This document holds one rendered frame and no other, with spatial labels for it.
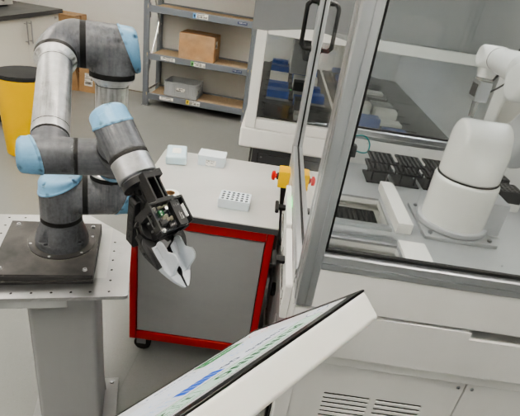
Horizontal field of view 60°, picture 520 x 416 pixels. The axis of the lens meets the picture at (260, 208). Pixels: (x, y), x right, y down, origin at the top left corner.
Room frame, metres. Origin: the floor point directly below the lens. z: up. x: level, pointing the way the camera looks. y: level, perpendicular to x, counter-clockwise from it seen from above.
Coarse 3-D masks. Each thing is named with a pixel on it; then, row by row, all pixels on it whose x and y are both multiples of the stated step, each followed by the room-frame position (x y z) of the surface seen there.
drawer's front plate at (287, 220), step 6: (288, 186) 1.51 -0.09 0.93; (288, 192) 1.46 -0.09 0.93; (288, 198) 1.41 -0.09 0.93; (288, 204) 1.37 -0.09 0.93; (288, 210) 1.32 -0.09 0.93; (288, 216) 1.28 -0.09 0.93; (288, 222) 1.24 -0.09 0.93; (282, 228) 1.34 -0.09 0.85; (288, 228) 1.24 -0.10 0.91; (282, 234) 1.29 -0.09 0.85; (282, 240) 1.25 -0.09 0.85; (282, 246) 1.24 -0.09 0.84
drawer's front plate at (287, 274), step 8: (288, 232) 1.18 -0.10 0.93; (288, 240) 1.13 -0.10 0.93; (288, 248) 1.09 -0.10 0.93; (288, 256) 1.05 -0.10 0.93; (288, 264) 1.01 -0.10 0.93; (288, 272) 0.97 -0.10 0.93; (280, 280) 1.08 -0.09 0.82; (288, 280) 0.94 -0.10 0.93; (280, 288) 1.04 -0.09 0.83; (288, 288) 0.92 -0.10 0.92; (280, 296) 1.00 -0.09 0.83; (288, 296) 0.92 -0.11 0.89; (288, 304) 0.92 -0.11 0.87; (280, 312) 0.92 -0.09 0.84
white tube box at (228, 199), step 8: (224, 192) 1.64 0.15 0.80; (232, 192) 1.65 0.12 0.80; (240, 192) 1.66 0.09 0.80; (224, 200) 1.58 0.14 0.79; (232, 200) 1.58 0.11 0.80; (240, 200) 1.60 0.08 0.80; (248, 200) 1.61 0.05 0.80; (232, 208) 1.58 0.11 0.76; (240, 208) 1.58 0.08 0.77; (248, 208) 1.58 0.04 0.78
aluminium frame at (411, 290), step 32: (320, 0) 1.78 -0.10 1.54; (384, 0) 0.83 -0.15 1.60; (352, 32) 0.86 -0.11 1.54; (352, 64) 0.83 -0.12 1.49; (352, 96) 0.84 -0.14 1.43; (352, 128) 0.83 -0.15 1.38; (320, 192) 0.83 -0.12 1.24; (320, 224) 0.84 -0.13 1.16; (320, 256) 0.83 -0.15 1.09; (352, 256) 0.84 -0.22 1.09; (320, 288) 0.83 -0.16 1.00; (352, 288) 0.83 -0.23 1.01; (384, 288) 0.84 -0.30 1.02; (416, 288) 0.84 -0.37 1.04; (448, 288) 0.84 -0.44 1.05; (480, 288) 0.84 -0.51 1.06; (512, 288) 0.84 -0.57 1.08; (416, 320) 0.84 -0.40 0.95; (448, 320) 0.84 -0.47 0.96; (480, 320) 0.84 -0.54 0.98; (512, 320) 0.84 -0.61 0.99
